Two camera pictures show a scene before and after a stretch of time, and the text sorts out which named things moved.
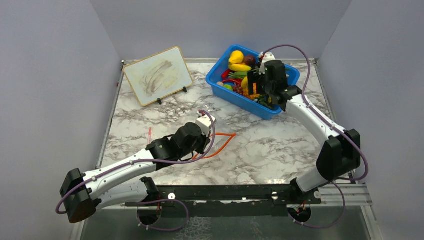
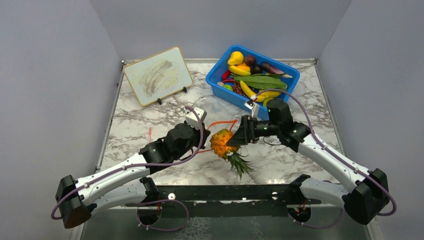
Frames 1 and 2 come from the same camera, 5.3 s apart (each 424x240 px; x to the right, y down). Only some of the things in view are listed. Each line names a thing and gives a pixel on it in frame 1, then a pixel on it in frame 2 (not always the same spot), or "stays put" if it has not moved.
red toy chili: [225, 78] stays put
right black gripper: [250, 81] -> [240, 137]
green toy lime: [228, 86] stays put
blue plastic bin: [214, 76] stays put
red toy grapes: [238, 89] stays put
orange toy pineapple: [254, 96] -> [230, 153]
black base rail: [186, 201] stays put
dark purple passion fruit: [249, 60] stays put
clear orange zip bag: [221, 141] -> [214, 128]
